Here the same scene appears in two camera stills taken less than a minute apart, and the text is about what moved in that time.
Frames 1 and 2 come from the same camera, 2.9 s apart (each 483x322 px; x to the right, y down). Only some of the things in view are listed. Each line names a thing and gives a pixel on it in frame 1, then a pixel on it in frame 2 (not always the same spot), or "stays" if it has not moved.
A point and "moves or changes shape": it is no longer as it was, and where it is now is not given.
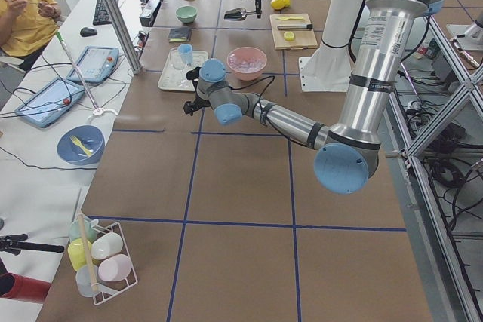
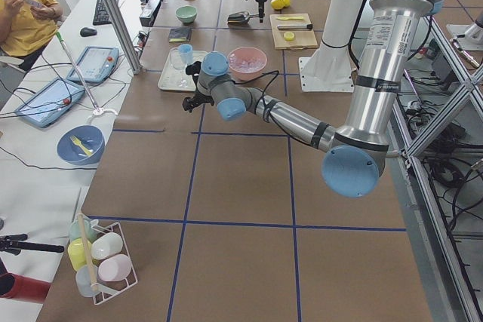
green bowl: [186, 13] stays
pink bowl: [247, 62] stays
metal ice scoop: [237, 13] moves or changes shape
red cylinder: [23, 288] stays
